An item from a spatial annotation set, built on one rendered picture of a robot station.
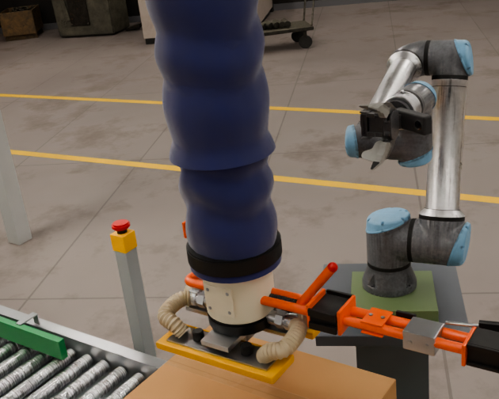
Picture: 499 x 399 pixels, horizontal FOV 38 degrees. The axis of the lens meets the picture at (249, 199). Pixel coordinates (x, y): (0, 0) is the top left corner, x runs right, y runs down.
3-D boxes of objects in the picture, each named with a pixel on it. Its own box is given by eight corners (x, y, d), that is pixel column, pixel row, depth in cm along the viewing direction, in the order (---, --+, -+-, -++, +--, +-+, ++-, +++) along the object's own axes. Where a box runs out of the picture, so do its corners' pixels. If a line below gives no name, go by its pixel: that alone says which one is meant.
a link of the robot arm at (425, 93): (439, 115, 194) (439, 78, 190) (422, 129, 185) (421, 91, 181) (405, 112, 199) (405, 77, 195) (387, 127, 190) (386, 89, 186)
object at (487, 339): (461, 366, 145) (461, 344, 143) (472, 346, 150) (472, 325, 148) (504, 377, 140) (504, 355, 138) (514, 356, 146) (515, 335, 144)
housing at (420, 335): (401, 349, 152) (401, 331, 150) (413, 332, 157) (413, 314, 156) (434, 357, 149) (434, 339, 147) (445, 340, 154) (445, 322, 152)
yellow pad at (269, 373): (156, 348, 180) (153, 332, 178) (180, 328, 187) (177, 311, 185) (273, 385, 162) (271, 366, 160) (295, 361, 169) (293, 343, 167)
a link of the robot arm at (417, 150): (394, 156, 204) (393, 114, 199) (436, 158, 199) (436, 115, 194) (386, 169, 196) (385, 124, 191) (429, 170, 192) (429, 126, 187)
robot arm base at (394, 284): (360, 272, 267) (359, 248, 263) (413, 271, 265) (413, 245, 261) (363, 298, 249) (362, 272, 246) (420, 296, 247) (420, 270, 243)
